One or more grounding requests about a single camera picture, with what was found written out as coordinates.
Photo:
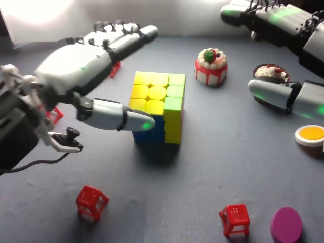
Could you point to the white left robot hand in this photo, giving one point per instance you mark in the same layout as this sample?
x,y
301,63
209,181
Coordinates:
x,y
73,65

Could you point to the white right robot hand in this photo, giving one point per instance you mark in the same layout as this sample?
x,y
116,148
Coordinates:
x,y
278,20

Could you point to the Rubik's cube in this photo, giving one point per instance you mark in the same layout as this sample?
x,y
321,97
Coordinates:
x,y
157,93

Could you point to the red toy stool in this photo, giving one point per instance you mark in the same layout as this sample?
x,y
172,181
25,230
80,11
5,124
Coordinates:
x,y
116,69
57,114
88,197
236,213

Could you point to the toy chocolate cupcake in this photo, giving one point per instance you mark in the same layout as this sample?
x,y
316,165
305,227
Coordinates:
x,y
270,72

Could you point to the toy strawberry cake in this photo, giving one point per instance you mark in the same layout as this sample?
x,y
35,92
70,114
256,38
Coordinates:
x,y
211,68

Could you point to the white backdrop sheet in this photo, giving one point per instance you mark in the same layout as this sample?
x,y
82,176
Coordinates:
x,y
177,15

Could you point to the white disc with yellow top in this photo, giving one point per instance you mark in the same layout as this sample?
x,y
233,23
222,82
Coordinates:
x,y
310,132

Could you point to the grey table cloth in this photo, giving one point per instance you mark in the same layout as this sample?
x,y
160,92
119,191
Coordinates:
x,y
157,189

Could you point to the magenta round disc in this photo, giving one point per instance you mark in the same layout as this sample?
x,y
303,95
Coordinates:
x,y
287,225

